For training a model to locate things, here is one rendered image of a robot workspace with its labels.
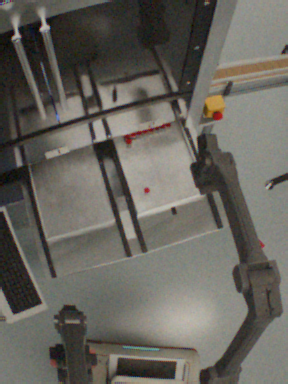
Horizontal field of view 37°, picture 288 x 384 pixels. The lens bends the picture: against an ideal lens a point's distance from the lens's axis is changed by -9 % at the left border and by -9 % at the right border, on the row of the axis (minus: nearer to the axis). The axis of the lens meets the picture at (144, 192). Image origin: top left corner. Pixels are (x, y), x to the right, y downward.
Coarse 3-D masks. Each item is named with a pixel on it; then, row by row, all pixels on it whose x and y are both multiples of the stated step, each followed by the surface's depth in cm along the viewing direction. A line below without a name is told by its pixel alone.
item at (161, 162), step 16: (176, 128) 176; (144, 144) 174; (160, 144) 174; (176, 144) 175; (128, 160) 172; (144, 160) 172; (160, 160) 173; (176, 160) 173; (192, 160) 173; (128, 176) 171; (144, 176) 171; (160, 176) 171; (176, 176) 171; (160, 192) 170; (176, 192) 170; (192, 192) 170; (144, 208) 168; (160, 208) 167
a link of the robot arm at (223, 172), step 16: (224, 160) 122; (208, 176) 124; (224, 176) 118; (224, 192) 117; (240, 192) 115; (224, 208) 116; (240, 208) 111; (240, 224) 108; (240, 240) 107; (256, 240) 106; (240, 256) 106; (256, 256) 102; (240, 272) 100; (240, 288) 99
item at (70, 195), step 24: (48, 168) 171; (72, 168) 171; (96, 168) 171; (48, 192) 168; (72, 192) 169; (96, 192) 169; (48, 216) 166; (72, 216) 166; (96, 216) 167; (48, 240) 164
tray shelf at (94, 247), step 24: (96, 144) 174; (24, 168) 171; (24, 192) 168; (120, 192) 169; (216, 192) 170; (120, 216) 167; (144, 216) 167; (168, 216) 168; (192, 216) 168; (72, 240) 164; (96, 240) 165; (120, 240) 165; (168, 240) 165; (72, 264) 162; (96, 264) 162
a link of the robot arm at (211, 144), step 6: (198, 138) 133; (204, 138) 131; (210, 138) 130; (216, 138) 130; (198, 144) 133; (204, 144) 131; (210, 144) 129; (216, 144) 130; (198, 150) 133; (204, 150) 130; (210, 150) 129; (216, 150) 129; (204, 156) 123; (204, 162) 123; (210, 162) 123; (204, 168) 125
